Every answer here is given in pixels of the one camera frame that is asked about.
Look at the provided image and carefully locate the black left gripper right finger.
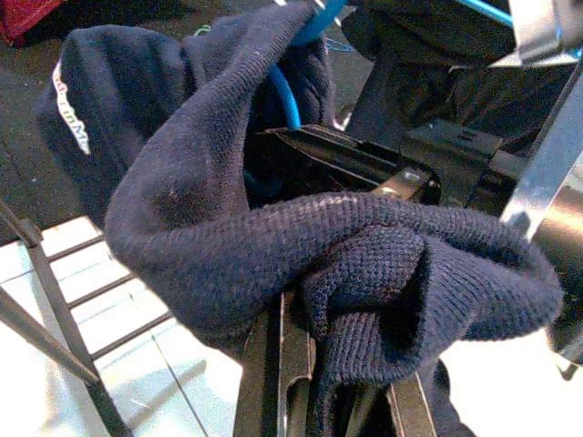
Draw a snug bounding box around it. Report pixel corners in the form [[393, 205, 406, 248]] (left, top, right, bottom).
[[345, 371, 438, 437]]

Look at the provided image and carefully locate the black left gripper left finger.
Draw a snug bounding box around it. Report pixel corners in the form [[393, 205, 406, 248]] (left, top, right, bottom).
[[231, 290, 315, 437]]

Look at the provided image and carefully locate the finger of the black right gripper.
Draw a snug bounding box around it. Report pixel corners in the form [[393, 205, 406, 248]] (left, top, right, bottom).
[[281, 145, 441, 204], [257, 125, 402, 169]]

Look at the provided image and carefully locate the blue plastic hanger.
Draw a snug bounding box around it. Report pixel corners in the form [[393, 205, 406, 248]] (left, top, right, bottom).
[[455, 0, 516, 27], [240, 0, 359, 199]]

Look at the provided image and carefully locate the navy blue shirt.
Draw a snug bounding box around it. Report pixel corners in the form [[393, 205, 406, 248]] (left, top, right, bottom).
[[34, 0, 566, 437]]

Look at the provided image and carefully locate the black printed t-shirt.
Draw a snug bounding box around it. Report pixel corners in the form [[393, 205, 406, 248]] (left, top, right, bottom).
[[341, 0, 583, 151]]

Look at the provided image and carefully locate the black metal clothes rack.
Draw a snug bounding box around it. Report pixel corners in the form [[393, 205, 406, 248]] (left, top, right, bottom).
[[0, 198, 174, 437]]

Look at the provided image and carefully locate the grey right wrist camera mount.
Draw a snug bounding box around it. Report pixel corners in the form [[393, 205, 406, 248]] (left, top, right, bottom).
[[498, 61, 583, 245]]

